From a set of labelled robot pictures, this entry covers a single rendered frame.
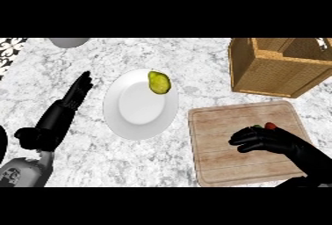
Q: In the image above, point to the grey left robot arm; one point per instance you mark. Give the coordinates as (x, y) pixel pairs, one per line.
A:
(24, 171)

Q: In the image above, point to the black and white patterned tile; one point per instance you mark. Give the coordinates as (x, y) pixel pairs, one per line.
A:
(8, 52)

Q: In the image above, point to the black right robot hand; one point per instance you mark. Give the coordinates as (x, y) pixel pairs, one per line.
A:
(281, 145)

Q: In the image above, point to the wooden cutting board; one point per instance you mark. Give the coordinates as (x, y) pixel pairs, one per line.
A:
(243, 146)

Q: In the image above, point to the red bell pepper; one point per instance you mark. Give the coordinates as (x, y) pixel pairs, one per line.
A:
(271, 126)

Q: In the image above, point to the yellow-green pickle slice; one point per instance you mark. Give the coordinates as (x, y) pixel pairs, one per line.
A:
(159, 83)

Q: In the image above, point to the grey round bowl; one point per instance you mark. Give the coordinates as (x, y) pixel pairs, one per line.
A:
(69, 42)

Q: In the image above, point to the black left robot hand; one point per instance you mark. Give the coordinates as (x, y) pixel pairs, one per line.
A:
(54, 120)

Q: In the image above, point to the wicker basket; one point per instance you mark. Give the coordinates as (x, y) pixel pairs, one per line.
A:
(281, 66)

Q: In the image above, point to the black round object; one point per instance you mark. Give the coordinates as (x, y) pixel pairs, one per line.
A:
(2, 145)

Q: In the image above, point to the white round plate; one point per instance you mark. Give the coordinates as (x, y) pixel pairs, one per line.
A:
(141, 104)

